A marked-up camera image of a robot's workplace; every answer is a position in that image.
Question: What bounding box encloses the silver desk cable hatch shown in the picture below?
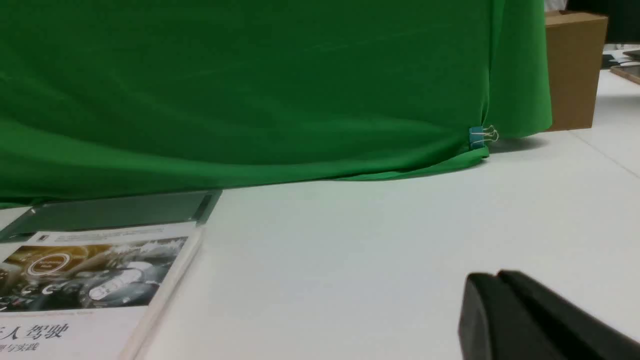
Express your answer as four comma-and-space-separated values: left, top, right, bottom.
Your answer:
0, 189, 223, 244

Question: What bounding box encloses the white self-driving book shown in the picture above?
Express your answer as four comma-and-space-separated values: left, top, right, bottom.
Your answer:
0, 221, 202, 360

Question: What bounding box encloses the blue binder clip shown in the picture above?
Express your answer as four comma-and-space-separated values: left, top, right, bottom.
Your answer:
468, 125, 500, 150

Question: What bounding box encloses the brown cardboard box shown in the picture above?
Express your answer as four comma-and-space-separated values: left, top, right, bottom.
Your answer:
545, 10, 608, 132

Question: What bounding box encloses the green backdrop cloth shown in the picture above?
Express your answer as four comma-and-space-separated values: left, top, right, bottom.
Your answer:
0, 0, 552, 208

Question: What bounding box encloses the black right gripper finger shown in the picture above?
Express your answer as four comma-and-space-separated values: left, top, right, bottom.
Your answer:
458, 270, 640, 360

